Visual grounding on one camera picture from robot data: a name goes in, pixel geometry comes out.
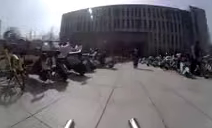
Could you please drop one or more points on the row of parked scooters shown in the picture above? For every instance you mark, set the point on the row of parked scooters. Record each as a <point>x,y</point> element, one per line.
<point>64,61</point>

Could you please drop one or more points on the grey concrete slab pavement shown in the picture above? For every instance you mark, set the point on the grey concrete slab pavement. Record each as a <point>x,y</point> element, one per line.
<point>127,96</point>

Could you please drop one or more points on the row of parked bicycles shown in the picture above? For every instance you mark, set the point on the row of parked bicycles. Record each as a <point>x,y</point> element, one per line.
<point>170,62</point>

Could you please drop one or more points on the large dark curved building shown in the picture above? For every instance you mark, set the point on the large dark curved building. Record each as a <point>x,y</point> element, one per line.
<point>127,26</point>

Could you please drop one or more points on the person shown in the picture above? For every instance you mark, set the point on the person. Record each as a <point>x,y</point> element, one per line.
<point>135,58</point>
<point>195,56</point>

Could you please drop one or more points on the yellow bicycle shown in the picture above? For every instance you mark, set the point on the yellow bicycle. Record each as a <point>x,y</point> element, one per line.
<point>12,68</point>

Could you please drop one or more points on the robot's own part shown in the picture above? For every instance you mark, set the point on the robot's own part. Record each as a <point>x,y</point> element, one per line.
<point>133,123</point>
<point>69,124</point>

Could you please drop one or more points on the row of trees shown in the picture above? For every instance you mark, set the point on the row of trees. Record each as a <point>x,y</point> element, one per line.
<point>10,35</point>

